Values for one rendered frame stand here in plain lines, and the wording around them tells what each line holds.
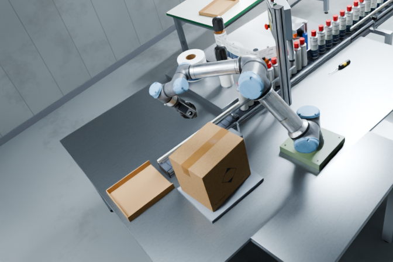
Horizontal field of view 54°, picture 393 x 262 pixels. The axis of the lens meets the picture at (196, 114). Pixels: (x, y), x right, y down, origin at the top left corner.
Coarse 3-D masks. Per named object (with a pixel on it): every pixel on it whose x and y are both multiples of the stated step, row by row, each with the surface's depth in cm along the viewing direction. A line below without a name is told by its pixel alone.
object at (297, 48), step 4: (296, 44) 245; (296, 48) 246; (300, 48) 247; (296, 52) 247; (300, 52) 248; (296, 56) 250; (300, 56) 250; (300, 60) 252; (300, 64) 254; (300, 68) 256
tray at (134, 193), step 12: (144, 168) 227; (120, 180) 219; (132, 180) 222; (144, 180) 220; (156, 180) 218; (108, 192) 218; (120, 192) 217; (132, 192) 215; (144, 192) 213; (156, 192) 211; (120, 204) 211; (132, 204) 209; (144, 204) 202; (132, 216) 200
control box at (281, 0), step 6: (276, 0) 211; (282, 0) 209; (270, 6) 207; (288, 6) 202; (288, 12) 202; (288, 18) 204; (288, 24) 206; (270, 30) 222; (288, 30) 209; (288, 36) 211
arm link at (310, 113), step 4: (300, 108) 197; (304, 108) 197; (308, 108) 196; (312, 108) 195; (316, 108) 195; (300, 112) 194; (304, 112) 194; (308, 112) 193; (312, 112) 192; (316, 112) 192; (300, 116) 193; (304, 116) 191; (308, 116) 190; (312, 116) 190; (316, 116) 191; (308, 120) 190; (312, 120) 190; (316, 120) 192
